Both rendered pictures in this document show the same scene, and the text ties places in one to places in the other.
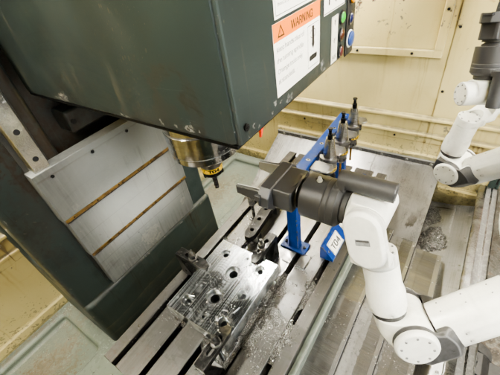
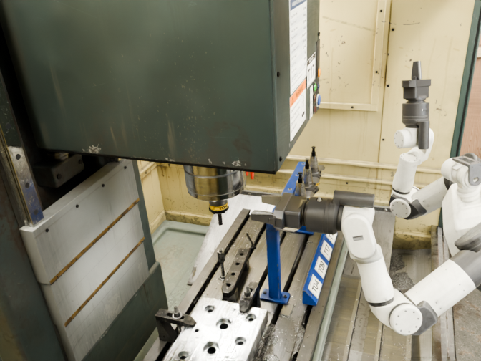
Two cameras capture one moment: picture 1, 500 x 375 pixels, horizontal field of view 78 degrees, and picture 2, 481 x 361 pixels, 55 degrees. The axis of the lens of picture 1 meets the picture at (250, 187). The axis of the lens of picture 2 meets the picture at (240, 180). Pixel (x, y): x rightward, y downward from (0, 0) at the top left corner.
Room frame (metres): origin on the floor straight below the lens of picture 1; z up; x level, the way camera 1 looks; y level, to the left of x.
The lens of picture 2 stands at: (-0.43, 0.36, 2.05)
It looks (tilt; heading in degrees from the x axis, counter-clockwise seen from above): 28 degrees down; 341
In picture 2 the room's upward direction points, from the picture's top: 4 degrees counter-clockwise
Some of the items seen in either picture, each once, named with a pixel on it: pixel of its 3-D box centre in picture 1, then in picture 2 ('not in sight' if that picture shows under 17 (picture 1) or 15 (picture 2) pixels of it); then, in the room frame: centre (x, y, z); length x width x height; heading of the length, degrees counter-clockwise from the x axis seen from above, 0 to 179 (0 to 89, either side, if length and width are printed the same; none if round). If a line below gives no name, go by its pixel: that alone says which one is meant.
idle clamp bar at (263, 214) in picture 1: (263, 219); (235, 275); (0.87, -0.03, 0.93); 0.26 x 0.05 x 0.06; 145
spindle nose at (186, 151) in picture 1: (200, 123); (215, 166); (0.60, 0.08, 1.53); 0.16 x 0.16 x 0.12
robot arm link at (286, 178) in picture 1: (299, 190); (302, 211); (0.45, -0.09, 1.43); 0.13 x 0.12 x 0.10; 140
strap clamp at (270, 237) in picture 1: (264, 251); (248, 302); (0.67, -0.01, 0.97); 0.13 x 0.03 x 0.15; 140
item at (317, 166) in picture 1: (322, 167); not in sight; (0.78, -0.24, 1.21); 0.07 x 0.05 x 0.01; 50
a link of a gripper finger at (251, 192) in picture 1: (248, 193); (262, 218); (0.47, 0.01, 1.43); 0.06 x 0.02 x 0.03; 50
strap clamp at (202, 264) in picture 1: (194, 263); (176, 324); (0.68, 0.24, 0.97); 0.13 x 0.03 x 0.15; 50
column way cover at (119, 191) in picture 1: (133, 194); (100, 256); (0.89, 0.42, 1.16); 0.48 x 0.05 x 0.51; 140
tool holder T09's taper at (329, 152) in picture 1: (329, 146); (300, 190); (0.82, -0.28, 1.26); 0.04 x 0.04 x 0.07
